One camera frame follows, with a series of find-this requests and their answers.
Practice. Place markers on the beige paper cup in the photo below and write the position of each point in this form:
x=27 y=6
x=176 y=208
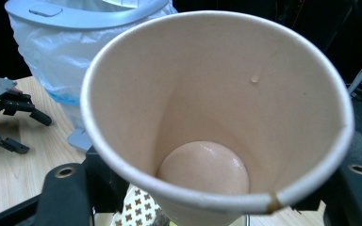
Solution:
x=220 y=103

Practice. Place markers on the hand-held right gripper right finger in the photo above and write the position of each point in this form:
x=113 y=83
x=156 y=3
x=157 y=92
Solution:
x=322 y=196

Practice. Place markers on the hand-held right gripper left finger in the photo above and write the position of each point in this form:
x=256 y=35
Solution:
x=105 y=185

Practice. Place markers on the white plastic bin bag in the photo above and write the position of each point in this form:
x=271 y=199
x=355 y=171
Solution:
x=59 y=56

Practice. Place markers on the grey trash bin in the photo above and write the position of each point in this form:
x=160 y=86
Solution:
x=85 y=15

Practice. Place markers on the cross-patterned paper wrapper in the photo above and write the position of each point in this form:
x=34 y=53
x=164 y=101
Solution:
x=138 y=205

